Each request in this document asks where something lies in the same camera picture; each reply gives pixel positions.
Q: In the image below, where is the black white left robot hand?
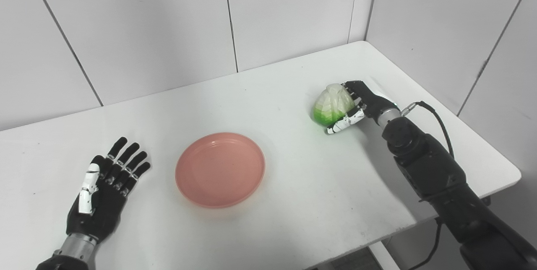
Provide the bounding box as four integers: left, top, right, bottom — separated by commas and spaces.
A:
66, 137, 151, 245

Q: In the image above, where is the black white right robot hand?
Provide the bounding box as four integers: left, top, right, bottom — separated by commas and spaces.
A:
325, 80, 401, 135

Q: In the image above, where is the green white toy cabbage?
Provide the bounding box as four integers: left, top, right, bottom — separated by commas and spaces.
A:
311, 83, 357, 127

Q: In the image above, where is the pink round plate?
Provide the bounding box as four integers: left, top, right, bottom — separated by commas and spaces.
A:
175, 132, 266, 209

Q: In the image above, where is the white table leg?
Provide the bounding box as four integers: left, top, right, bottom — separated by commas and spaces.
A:
368, 241, 400, 270

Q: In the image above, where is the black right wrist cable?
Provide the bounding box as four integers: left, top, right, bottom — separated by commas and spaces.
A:
401, 101, 456, 270

